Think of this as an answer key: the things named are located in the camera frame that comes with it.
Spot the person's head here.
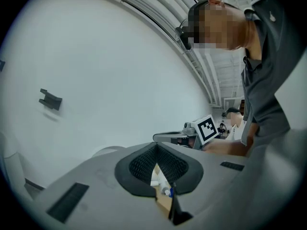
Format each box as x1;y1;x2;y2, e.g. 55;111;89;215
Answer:
188;0;262;51

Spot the person's right forearm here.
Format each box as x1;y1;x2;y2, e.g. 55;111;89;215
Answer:
203;138;250;157

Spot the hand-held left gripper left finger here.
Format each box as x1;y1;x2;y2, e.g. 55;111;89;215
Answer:
33;142;172;230

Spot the black wall bracket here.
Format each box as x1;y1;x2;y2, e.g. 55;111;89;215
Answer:
38;88;63;111

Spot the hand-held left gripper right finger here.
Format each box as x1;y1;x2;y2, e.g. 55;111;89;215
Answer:
155;142;250;230

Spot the brown cardboard box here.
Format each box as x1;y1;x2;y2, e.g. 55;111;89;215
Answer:
151;163;174;221

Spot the person's grey polo shirt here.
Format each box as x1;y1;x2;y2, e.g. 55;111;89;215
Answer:
240;0;307;153

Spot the black head-worn camera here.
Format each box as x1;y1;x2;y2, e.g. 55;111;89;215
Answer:
175;18;193;50

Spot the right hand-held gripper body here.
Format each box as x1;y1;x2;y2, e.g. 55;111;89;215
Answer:
183;115;220;150

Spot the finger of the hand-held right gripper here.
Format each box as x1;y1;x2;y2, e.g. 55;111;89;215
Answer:
153;131;188;144

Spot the white plastic bottle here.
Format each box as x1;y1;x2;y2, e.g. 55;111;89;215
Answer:
160;186;174;197

